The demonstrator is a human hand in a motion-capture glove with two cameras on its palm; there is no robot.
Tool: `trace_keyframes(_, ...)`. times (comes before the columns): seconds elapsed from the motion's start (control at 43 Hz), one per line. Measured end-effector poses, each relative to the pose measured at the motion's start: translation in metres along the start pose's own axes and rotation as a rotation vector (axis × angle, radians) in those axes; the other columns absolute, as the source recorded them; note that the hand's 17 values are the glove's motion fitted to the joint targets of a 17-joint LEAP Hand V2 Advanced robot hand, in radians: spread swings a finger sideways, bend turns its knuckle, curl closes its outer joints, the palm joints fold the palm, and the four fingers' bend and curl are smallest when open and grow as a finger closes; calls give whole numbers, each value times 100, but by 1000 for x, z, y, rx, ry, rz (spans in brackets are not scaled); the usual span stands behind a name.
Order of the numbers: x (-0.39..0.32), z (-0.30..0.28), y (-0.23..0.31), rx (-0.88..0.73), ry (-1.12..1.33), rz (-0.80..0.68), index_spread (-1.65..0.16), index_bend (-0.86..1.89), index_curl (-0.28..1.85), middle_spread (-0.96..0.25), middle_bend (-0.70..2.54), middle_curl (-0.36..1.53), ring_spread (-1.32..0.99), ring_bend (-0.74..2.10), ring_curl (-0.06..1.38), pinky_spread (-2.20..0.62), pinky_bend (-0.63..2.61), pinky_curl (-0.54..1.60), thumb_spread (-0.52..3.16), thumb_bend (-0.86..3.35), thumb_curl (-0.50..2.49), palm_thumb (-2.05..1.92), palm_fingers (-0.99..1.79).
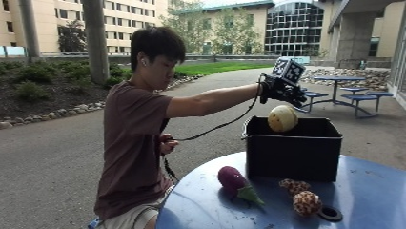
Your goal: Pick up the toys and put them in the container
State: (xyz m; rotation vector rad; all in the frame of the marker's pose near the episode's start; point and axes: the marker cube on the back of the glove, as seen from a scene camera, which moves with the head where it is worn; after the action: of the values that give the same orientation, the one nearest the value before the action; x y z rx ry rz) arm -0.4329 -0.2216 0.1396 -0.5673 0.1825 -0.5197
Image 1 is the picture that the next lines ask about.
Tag black glove cable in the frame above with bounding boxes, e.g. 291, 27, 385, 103
161, 73, 269, 183

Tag pale yellow round melon toy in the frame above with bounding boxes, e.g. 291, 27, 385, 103
266, 105, 299, 134

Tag white cube of black markers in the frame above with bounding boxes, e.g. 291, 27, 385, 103
270, 56, 307, 87

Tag the person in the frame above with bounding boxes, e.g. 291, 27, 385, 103
93, 26, 263, 229

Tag blue picnic table with seats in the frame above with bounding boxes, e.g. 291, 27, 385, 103
295, 75, 394, 119

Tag bed of grey rocks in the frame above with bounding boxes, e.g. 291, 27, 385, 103
298, 67, 393, 93

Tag black plastic bin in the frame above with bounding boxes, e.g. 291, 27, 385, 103
241, 115, 343, 183

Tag purple eggplant plush toy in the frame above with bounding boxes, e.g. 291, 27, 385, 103
217, 165, 266, 206

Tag green lawn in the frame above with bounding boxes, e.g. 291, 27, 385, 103
174, 61, 275, 77

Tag glass-fronted building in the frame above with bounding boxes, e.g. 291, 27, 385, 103
263, 0, 326, 57

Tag concrete column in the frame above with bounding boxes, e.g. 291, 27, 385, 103
337, 12, 374, 69

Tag small brown patterned plush ball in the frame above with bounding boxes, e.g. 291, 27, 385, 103
278, 177, 311, 197

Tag row of border stones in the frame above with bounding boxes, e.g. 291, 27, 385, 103
0, 74, 204, 131

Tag beige building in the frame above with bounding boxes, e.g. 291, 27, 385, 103
0, 0, 170, 55

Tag dark green tree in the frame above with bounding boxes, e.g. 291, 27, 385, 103
57, 19, 88, 53

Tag thin grey pole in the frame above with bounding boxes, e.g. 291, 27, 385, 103
17, 0, 42, 61

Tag black ring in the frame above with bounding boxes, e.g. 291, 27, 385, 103
317, 205, 343, 223

